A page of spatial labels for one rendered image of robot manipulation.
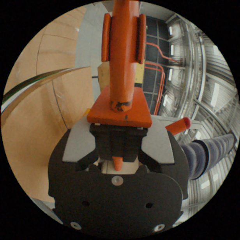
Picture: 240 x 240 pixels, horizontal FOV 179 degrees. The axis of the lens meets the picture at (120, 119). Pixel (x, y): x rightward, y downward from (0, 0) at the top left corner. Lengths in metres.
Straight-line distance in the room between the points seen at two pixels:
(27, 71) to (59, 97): 0.57
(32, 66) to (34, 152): 0.65
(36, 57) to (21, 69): 0.16
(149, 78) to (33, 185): 11.09
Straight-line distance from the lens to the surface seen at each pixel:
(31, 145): 0.15
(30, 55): 0.76
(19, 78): 0.69
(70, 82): 0.22
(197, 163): 0.41
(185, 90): 5.86
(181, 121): 0.15
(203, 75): 2.54
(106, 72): 1.69
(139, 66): 7.46
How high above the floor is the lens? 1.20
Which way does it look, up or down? 2 degrees down
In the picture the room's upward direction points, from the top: 95 degrees clockwise
